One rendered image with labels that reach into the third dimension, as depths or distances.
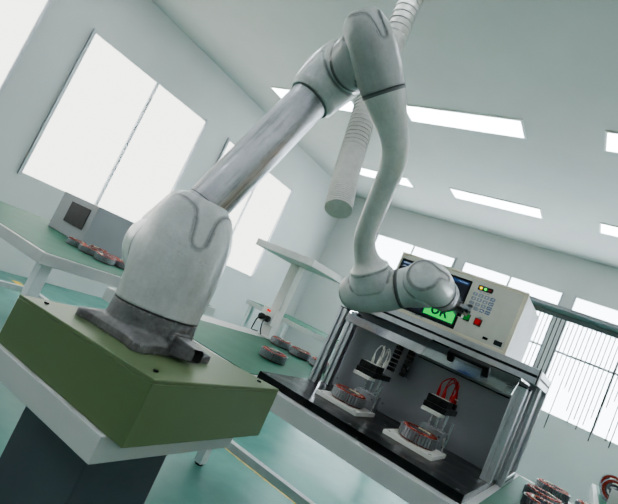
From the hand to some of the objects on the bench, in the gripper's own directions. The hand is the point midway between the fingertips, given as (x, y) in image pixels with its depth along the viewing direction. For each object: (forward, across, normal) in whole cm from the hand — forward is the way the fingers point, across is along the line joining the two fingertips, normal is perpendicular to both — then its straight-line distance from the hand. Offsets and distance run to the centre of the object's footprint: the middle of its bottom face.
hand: (459, 311), depth 143 cm
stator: (+12, -63, -43) cm, 77 cm away
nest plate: (-3, -21, -41) cm, 46 cm away
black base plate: (-2, -8, -43) cm, 44 cm away
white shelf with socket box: (+55, -99, -43) cm, 121 cm away
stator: (-3, -21, -40) cm, 45 cm away
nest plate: (-3, +4, -41) cm, 41 cm away
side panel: (+37, +24, -43) cm, 62 cm away
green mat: (+20, -73, -43) cm, 87 cm away
